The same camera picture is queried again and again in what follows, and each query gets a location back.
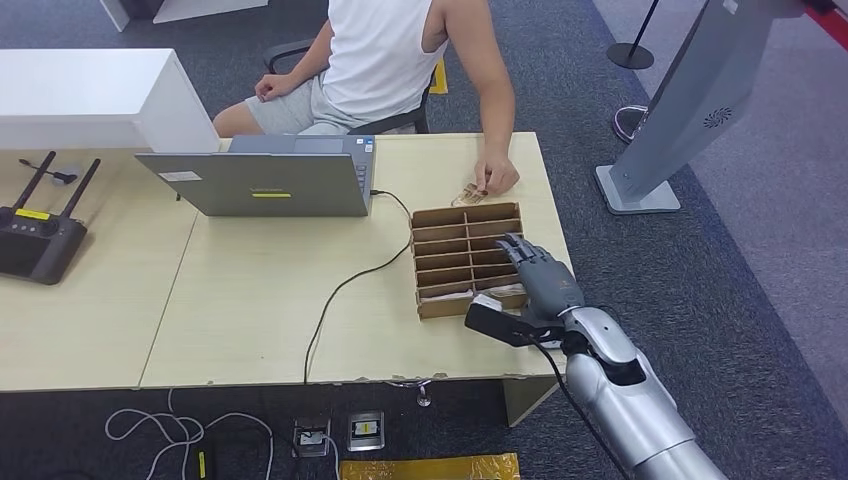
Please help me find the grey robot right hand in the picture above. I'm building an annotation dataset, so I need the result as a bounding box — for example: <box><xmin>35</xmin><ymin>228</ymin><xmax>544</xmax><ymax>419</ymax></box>
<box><xmin>495</xmin><ymin>231</ymin><xmax>586</xmax><ymax>323</ymax></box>

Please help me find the white counter cabinet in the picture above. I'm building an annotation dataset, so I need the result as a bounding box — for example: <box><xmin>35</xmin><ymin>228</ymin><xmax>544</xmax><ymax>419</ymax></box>
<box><xmin>0</xmin><ymin>47</ymin><xmax>223</xmax><ymax>155</ymax></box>

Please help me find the black controller with antennas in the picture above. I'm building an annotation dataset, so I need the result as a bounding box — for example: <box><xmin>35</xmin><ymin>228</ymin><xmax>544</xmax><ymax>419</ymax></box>
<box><xmin>0</xmin><ymin>150</ymin><xmax>104</xmax><ymax>286</ymax></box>

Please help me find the black adapter with yellow label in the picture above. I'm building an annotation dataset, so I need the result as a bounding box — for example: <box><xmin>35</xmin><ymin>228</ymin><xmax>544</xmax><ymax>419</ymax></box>
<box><xmin>193</xmin><ymin>447</ymin><xmax>218</xmax><ymax>480</ymax></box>

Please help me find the person's right hand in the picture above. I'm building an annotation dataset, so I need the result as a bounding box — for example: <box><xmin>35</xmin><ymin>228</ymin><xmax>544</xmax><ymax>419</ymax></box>
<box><xmin>254</xmin><ymin>72</ymin><xmax>299</xmax><ymax>104</ymax></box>

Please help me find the golden tape strip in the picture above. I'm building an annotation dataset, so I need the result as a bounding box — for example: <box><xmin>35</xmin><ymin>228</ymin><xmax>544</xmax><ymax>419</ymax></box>
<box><xmin>339</xmin><ymin>452</ymin><xmax>523</xmax><ymax>480</ymax></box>

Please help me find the chrome round stanchion base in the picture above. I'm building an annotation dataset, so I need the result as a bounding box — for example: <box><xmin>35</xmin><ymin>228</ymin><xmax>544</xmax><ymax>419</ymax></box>
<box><xmin>612</xmin><ymin>103</ymin><xmax>651</xmax><ymax>145</ymax></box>

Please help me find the person's left hand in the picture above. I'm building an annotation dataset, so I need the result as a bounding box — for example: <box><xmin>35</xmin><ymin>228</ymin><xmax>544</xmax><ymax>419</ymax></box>
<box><xmin>473</xmin><ymin>153</ymin><xmax>521</xmax><ymax>197</ymax></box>

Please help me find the metal floor socket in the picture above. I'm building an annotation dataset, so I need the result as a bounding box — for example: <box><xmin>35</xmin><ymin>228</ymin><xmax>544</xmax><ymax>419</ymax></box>
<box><xmin>347</xmin><ymin>410</ymin><xmax>387</xmax><ymax>453</ymax></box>
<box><xmin>293</xmin><ymin>415</ymin><xmax>333</xmax><ymax>458</ymax></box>

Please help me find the wooden table leg panel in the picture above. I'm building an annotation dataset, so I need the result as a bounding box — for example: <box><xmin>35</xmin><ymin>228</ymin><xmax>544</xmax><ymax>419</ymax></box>
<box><xmin>503</xmin><ymin>375</ymin><xmax>561</xmax><ymax>429</ymax></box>

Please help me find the black laptop power cable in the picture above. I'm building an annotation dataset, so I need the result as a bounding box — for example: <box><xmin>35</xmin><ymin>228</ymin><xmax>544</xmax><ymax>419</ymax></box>
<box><xmin>303</xmin><ymin>188</ymin><xmax>415</xmax><ymax>387</ymax></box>

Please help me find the person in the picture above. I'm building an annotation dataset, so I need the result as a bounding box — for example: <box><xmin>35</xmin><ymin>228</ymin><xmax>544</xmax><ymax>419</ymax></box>
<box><xmin>211</xmin><ymin>0</ymin><xmax>521</xmax><ymax>197</ymax></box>

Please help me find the grey laptop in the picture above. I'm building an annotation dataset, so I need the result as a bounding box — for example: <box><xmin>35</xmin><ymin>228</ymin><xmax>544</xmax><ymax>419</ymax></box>
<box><xmin>135</xmin><ymin>134</ymin><xmax>378</xmax><ymax>219</ymax></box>

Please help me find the white floor cable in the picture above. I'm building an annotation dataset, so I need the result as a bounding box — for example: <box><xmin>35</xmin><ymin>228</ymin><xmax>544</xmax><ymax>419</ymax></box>
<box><xmin>105</xmin><ymin>389</ymin><xmax>208</xmax><ymax>480</ymax></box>
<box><xmin>198</xmin><ymin>410</ymin><xmax>277</xmax><ymax>480</ymax></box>

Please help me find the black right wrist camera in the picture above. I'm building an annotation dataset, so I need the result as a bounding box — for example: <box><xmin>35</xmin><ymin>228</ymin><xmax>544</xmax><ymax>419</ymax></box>
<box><xmin>463</xmin><ymin>294</ymin><xmax>566</xmax><ymax>349</ymax></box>

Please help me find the cardboard slot organizer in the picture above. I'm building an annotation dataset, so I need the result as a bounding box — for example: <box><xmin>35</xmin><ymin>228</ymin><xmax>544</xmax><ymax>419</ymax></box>
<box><xmin>410</xmin><ymin>201</ymin><xmax>535</xmax><ymax>321</ymax></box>

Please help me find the black stanchion post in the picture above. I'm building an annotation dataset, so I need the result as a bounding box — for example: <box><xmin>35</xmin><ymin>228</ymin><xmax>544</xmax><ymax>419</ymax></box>
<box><xmin>606</xmin><ymin>0</ymin><xmax>664</xmax><ymax>72</ymax></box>

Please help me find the small black dongle cable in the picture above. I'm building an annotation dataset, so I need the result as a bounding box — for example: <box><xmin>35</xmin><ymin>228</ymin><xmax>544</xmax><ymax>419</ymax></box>
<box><xmin>18</xmin><ymin>157</ymin><xmax>82</xmax><ymax>187</ymax></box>

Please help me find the grey kiosk stand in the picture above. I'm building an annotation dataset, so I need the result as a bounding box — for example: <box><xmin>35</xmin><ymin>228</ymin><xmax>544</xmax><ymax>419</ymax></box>
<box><xmin>594</xmin><ymin>0</ymin><xmax>808</xmax><ymax>217</ymax></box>

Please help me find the ID card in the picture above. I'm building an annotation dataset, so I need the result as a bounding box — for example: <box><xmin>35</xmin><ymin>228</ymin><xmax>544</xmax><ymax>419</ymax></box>
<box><xmin>451</xmin><ymin>182</ymin><xmax>490</xmax><ymax>209</ymax></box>

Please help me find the white board furniture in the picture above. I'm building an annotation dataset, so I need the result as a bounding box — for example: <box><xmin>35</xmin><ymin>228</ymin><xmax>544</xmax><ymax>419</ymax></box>
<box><xmin>99</xmin><ymin>0</ymin><xmax>270</xmax><ymax>32</ymax></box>

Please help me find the white socket cable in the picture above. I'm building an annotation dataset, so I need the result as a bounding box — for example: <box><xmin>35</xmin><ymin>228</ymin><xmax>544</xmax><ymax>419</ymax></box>
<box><xmin>321</xmin><ymin>431</ymin><xmax>343</xmax><ymax>480</ymax></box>

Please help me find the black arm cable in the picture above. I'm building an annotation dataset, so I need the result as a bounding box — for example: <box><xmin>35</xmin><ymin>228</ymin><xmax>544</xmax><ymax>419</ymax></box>
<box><xmin>528</xmin><ymin>337</ymin><xmax>631</xmax><ymax>480</ymax></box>

